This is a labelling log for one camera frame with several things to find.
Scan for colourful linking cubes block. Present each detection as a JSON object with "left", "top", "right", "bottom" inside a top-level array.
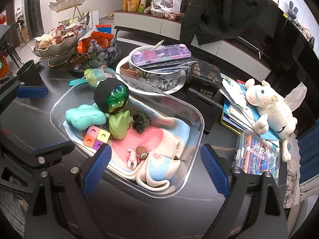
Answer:
[{"left": 83, "top": 125, "right": 111, "bottom": 151}]

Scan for pink pig figurine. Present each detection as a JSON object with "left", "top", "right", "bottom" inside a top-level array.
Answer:
[{"left": 127, "top": 148, "right": 139, "bottom": 169}]

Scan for teal star plush pillow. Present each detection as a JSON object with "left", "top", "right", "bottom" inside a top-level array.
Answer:
[{"left": 65, "top": 104, "right": 106, "bottom": 131}]

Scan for small brown toy football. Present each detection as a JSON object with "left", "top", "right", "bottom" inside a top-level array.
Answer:
[{"left": 135, "top": 146, "right": 149, "bottom": 160}]

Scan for dark green brick vehicle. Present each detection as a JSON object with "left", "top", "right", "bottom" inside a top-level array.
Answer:
[{"left": 132, "top": 112, "right": 151, "bottom": 133}]

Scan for iridescent ball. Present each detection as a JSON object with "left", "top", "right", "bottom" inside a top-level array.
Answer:
[{"left": 94, "top": 78, "right": 129, "bottom": 115}]

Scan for black mug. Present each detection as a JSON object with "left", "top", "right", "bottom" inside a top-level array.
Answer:
[{"left": 16, "top": 60, "right": 43, "bottom": 86}]

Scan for clear marker pen case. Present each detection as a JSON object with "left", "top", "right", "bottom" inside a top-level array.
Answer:
[{"left": 232, "top": 130, "right": 281, "bottom": 184}]

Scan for pastel knitted blanket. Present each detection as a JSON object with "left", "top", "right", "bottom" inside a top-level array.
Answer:
[{"left": 63, "top": 97, "right": 190, "bottom": 192}]

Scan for shell-shaped snack bowl stand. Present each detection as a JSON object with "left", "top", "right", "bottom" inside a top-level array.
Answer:
[{"left": 31, "top": 19, "right": 89, "bottom": 67}]

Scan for clear plastic storage bin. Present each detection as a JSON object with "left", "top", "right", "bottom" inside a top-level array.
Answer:
[{"left": 50, "top": 68, "right": 204, "bottom": 199}]

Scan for stack of books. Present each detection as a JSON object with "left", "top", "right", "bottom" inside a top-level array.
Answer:
[{"left": 220, "top": 78, "right": 282, "bottom": 143}]

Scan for white lamb plush toy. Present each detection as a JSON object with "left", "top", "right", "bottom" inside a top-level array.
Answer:
[{"left": 245, "top": 79, "right": 297, "bottom": 162}]

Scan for floral tin with snacks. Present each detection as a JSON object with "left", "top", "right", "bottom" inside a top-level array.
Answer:
[{"left": 70, "top": 24, "right": 122, "bottom": 73}]

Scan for white shell dish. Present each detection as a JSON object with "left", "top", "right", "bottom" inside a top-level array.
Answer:
[{"left": 48, "top": 0, "right": 86, "bottom": 12}]

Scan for black patterned box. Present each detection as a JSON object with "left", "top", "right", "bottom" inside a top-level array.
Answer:
[{"left": 186, "top": 59, "right": 222, "bottom": 98}]

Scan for floral round tin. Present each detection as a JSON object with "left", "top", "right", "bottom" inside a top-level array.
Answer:
[{"left": 121, "top": 55, "right": 184, "bottom": 84}]

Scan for purple handheld water game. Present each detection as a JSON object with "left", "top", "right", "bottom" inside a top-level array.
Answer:
[{"left": 129, "top": 44, "right": 191, "bottom": 67}]

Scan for yellow snack bags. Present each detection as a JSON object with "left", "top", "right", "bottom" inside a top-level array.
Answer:
[{"left": 122, "top": 0, "right": 147, "bottom": 13}]

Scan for black jacket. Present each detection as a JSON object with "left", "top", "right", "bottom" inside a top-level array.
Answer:
[{"left": 179, "top": 0, "right": 269, "bottom": 45}]

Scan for white plastic bag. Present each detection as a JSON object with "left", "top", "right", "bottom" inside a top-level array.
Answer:
[{"left": 153, "top": 0, "right": 182, "bottom": 14}]

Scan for teal handled scoop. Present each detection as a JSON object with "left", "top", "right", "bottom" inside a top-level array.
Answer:
[{"left": 69, "top": 66, "right": 115, "bottom": 87}]

